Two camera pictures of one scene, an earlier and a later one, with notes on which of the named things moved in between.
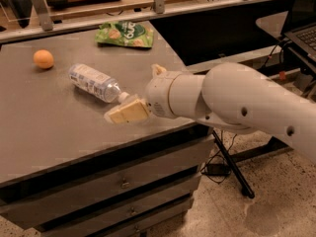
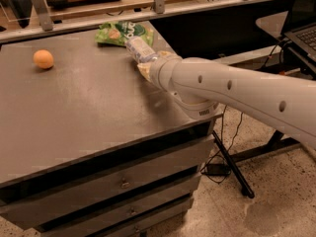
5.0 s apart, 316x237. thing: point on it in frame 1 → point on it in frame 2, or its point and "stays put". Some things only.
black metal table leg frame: [276, 145] stays put
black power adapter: [216, 169] stays put
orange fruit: [42, 58] stays put
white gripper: [158, 94] → [156, 69]
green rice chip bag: [128, 34] stays put
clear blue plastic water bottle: [97, 83] → [140, 50]
